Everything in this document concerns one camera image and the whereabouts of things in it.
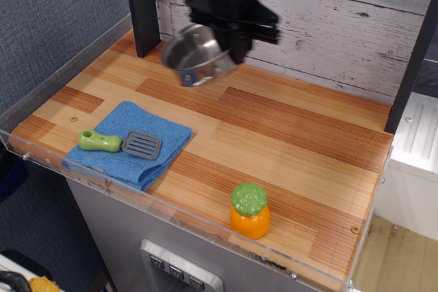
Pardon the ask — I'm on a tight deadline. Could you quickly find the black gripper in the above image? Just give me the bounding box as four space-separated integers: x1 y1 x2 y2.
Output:
185 0 279 64

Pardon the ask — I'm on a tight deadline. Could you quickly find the stainless steel pot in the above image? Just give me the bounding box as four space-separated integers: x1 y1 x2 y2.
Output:
162 24 237 87

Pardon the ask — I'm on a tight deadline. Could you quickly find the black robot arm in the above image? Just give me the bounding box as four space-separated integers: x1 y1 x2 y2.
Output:
185 0 279 64

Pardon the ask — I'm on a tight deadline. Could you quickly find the orange pineapple salt shaker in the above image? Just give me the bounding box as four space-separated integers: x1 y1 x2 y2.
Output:
230 183 271 239

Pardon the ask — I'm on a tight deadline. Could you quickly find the blue folded cloth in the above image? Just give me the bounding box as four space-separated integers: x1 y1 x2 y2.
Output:
62 101 192 191

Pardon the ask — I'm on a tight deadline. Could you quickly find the grey cabinet with dispenser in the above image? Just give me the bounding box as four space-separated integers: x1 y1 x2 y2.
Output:
66 177 309 292

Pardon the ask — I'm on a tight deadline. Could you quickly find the white box with metal plate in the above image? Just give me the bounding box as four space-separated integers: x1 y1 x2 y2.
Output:
374 92 437 240

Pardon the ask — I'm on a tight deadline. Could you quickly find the yellow black object bottom left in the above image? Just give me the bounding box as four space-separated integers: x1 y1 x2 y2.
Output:
1 250 62 291

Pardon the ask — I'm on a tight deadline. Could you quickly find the dark vertical post left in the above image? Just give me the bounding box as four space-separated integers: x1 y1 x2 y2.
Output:
129 0 161 57

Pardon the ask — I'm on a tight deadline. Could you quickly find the dark vertical post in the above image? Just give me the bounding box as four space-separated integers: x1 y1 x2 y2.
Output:
129 0 161 57
385 0 437 134

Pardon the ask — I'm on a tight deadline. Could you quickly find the green handled grey spatula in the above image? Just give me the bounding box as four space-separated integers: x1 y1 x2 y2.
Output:
78 129 162 160

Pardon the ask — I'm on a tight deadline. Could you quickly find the dark vertical post right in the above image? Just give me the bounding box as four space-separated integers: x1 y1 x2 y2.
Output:
385 0 437 134

